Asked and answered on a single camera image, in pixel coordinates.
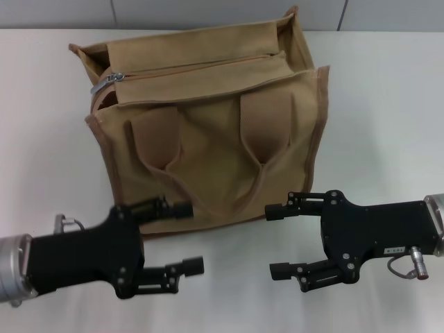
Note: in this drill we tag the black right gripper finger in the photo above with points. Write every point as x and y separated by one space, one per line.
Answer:
308 275
301 204

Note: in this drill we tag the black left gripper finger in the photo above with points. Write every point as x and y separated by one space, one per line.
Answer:
170 274
163 208

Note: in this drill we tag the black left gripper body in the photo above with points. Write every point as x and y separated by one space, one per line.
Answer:
86 256

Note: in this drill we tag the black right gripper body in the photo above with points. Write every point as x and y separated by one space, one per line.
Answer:
374 232

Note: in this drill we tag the khaki canvas food bag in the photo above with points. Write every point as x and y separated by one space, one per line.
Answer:
215 145

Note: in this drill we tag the silver metal zipper pull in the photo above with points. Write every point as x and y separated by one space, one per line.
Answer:
107 81

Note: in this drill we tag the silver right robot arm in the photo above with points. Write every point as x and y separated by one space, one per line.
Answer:
436 222

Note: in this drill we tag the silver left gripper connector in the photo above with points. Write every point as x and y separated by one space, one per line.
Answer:
67 222

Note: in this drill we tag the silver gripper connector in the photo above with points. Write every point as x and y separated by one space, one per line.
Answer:
67 222
418 262

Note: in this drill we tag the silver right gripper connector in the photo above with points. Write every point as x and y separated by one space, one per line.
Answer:
418 262

